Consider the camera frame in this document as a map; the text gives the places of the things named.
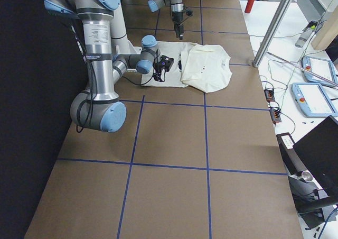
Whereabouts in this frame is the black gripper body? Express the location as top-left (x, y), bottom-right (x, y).
top-left (153, 55), bottom-right (174, 77)
top-left (171, 5), bottom-right (192, 25)

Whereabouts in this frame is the cream long-sleeve cat shirt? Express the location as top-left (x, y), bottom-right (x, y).
top-left (141, 41), bottom-right (232, 93)

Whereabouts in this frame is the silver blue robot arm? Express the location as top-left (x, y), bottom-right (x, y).
top-left (147, 0), bottom-right (193, 40)
top-left (44, 0), bottom-right (174, 132)

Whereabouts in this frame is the red cylinder bottle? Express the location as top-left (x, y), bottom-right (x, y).
top-left (244, 0), bottom-right (258, 14)

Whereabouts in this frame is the far black orange connector box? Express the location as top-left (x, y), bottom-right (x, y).
top-left (264, 88), bottom-right (276, 102)

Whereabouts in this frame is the black orange connector box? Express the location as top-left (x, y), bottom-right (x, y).
top-left (269, 107), bottom-right (281, 125)
top-left (264, 88), bottom-right (276, 102)

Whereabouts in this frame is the near black orange connector box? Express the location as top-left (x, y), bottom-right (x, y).
top-left (269, 107), bottom-right (281, 125)

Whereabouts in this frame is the clear water bottle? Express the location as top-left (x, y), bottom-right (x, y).
top-left (295, 20), bottom-right (319, 48)

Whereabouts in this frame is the long metal rod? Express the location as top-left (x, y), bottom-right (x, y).
top-left (266, 52), bottom-right (338, 87)

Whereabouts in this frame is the wooden board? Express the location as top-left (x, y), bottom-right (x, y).
top-left (312, 7), bottom-right (337, 50)

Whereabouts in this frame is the far blue teach pendant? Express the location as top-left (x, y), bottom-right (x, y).
top-left (302, 56), bottom-right (337, 87)

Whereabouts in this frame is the blue teach pendant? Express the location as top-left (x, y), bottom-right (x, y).
top-left (302, 56), bottom-right (337, 87)
top-left (292, 82), bottom-right (337, 117)

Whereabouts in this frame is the near blue teach pendant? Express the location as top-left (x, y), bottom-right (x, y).
top-left (292, 82), bottom-right (337, 117)

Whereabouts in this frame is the black box white label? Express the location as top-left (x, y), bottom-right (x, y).
top-left (276, 133), bottom-right (313, 182)

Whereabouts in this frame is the black monitor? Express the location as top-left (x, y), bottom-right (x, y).
top-left (294, 116), bottom-right (337, 196)

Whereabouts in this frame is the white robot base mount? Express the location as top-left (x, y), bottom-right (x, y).
top-left (115, 39), bottom-right (142, 75)

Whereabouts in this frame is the aluminium frame post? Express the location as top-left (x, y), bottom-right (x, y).
top-left (252, 0), bottom-right (292, 68)

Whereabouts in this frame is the black camera stand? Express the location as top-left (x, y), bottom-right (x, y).
top-left (288, 176), bottom-right (337, 228)

